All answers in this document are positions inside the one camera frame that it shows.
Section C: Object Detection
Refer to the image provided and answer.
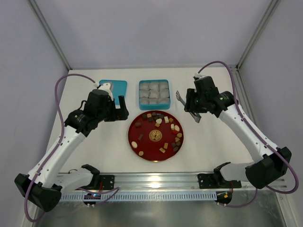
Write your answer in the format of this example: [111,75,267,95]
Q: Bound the metal tongs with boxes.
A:
[176,90,201,123]

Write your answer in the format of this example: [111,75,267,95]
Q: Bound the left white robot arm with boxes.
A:
[14,89,129,212]

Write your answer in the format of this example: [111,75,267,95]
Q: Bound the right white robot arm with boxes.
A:
[184,75,292,189]

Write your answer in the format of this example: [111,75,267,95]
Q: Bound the white block chocolate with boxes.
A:
[164,116,169,123]

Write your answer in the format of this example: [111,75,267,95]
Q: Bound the white round swirl chocolate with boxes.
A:
[131,141,138,148]

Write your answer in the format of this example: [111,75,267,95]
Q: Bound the white heart chocolate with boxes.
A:
[156,118,162,124]

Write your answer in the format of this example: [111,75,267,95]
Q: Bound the teal tin lid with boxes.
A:
[99,79,127,105]

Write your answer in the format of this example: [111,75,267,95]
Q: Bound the teal tin box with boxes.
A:
[138,79,171,111]

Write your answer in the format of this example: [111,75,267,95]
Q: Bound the red round tray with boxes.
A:
[127,110,185,162]

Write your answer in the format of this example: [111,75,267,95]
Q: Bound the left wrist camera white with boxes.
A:
[97,82,113,99]

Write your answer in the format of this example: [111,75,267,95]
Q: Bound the aluminium rail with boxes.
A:
[56,172,287,190]

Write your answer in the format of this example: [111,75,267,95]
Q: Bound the left black mount plate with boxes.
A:
[98,175,115,191]

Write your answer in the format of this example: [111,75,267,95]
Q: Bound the black mount plate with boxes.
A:
[197,173,217,189]
[98,175,115,191]

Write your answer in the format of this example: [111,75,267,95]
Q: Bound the right black mount plate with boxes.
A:
[197,173,217,189]

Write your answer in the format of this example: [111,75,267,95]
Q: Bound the slotted cable duct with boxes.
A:
[60,191,217,203]

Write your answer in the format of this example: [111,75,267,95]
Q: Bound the left frame post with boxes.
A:
[27,0,72,71]

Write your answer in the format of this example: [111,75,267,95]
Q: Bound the frame post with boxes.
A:
[27,0,72,71]
[236,0,281,71]

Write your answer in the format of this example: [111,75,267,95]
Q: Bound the right frame post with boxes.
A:
[236,0,281,71]

